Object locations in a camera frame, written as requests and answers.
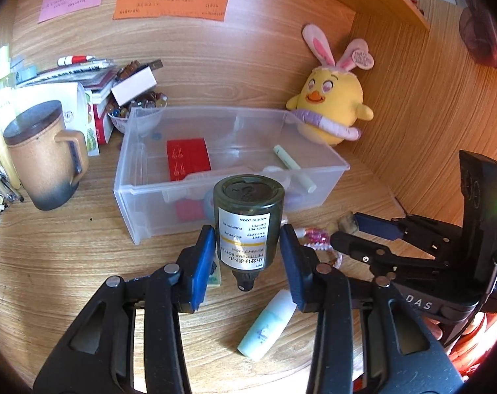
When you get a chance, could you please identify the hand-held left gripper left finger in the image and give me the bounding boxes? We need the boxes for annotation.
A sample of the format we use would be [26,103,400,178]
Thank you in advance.
[33,224,217,394]

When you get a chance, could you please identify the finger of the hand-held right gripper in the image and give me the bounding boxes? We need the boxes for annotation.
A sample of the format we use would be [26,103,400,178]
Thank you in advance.
[353,212,463,256]
[330,231,397,278]

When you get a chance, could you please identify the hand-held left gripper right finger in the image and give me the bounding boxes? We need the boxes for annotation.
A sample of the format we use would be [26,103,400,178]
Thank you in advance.
[279,224,464,394]

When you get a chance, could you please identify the small green patterned packet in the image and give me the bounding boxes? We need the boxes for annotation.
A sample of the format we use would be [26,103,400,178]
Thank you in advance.
[207,260,223,288]

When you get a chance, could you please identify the pink braided hair tie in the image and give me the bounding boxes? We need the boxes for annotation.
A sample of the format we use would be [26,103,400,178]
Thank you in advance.
[298,226,343,267]

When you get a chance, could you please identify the dark green pump bottle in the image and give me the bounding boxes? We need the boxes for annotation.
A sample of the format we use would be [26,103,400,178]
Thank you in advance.
[213,175,286,292]

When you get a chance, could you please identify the mint green tube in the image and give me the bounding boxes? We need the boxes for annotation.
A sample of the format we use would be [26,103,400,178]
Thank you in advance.
[237,289,297,362]

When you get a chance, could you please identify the clear plastic bin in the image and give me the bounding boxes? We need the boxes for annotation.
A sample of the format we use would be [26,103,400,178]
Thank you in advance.
[113,105,351,246]

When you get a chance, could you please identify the pale green stick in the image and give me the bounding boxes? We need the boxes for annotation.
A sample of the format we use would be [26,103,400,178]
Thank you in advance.
[273,144,317,193]

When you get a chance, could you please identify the red foil packet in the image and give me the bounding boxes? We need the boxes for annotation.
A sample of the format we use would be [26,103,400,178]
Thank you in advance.
[166,137,212,223]

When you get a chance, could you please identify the person's right hand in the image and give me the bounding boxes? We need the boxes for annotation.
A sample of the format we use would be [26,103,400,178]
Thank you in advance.
[427,308,497,378]

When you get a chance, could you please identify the yellow chick plush toy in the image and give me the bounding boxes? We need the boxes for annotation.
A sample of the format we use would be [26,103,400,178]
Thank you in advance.
[286,23,375,147]

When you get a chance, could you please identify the white bowl of beads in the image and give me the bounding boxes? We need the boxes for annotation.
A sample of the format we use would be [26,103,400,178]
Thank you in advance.
[107,90,167,134]

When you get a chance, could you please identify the red small box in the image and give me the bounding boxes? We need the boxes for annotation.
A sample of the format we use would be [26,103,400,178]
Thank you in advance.
[93,104,114,145]

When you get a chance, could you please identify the white rectangular box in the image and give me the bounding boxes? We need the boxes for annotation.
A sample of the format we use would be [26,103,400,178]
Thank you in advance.
[111,67,157,106]

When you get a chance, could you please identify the brown ceramic mug with lid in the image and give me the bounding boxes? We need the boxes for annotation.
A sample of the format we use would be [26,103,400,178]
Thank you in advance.
[3,99,90,211]

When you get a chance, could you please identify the black pens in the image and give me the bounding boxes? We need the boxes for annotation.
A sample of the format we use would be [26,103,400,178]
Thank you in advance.
[0,170,25,202]

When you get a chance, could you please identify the stack of books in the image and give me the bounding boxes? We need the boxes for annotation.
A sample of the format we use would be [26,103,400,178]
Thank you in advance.
[16,58,122,99]

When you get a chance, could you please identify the yellow tube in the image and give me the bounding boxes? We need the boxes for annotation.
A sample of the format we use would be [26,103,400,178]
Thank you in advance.
[0,131,21,189]

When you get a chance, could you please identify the red and white marker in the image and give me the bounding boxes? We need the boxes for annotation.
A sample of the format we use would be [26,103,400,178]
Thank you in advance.
[58,54,95,66]

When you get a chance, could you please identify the white printed tube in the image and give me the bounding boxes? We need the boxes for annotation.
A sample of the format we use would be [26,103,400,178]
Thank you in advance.
[0,92,16,132]

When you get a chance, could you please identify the orange paper note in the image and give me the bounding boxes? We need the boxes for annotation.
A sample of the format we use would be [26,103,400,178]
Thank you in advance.
[112,0,230,22]

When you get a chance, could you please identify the yellow-green spray bottle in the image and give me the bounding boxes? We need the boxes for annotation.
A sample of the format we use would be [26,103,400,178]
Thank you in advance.
[0,45,17,91]

